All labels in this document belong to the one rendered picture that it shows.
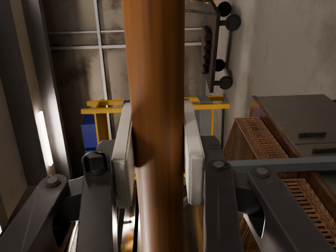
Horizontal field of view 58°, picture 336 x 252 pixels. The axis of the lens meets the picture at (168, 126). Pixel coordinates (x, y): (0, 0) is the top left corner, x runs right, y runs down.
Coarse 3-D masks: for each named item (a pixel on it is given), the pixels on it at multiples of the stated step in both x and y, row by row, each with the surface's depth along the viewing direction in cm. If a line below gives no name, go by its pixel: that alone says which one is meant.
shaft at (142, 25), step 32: (128, 0) 14; (160, 0) 13; (128, 32) 14; (160, 32) 14; (128, 64) 15; (160, 64) 14; (160, 96) 15; (160, 128) 16; (160, 160) 17; (160, 192) 18; (160, 224) 19
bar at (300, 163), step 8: (232, 160) 123; (240, 160) 123; (248, 160) 123; (256, 160) 123; (264, 160) 123; (272, 160) 123; (280, 160) 123; (288, 160) 123; (296, 160) 122; (304, 160) 122; (312, 160) 122; (320, 160) 122; (328, 160) 122; (240, 168) 121; (248, 168) 121; (272, 168) 122; (280, 168) 122; (288, 168) 122; (296, 168) 122; (304, 168) 122; (312, 168) 122; (320, 168) 123; (328, 168) 123; (184, 200) 128
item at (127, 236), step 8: (120, 208) 165; (128, 208) 173; (120, 216) 159; (128, 216) 169; (120, 224) 154; (128, 224) 166; (120, 232) 150; (128, 232) 162; (120, 240) 145; (128, 240) 159; (120, 248) 142; (128, 248) 156
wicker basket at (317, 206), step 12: (288, 180) 128; (300, 180) 127; (300, 192) 131; (312, 192) 121; (300, 204) 132; (312, 204) 121; (312, 216) 110; (324, 216) 110; (324, 228) 105; (252, 240) 145
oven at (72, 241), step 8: (136, 184) 206; (184, 184) 204; (136, 200) 205; (136, 208) 198; (136, 216) 192; (136, 224) 186; (72, 232) 169; (136, 232) 180; (72, 240) 164; (136, 240) 175; (72, 248) 160; (136, 248) 170
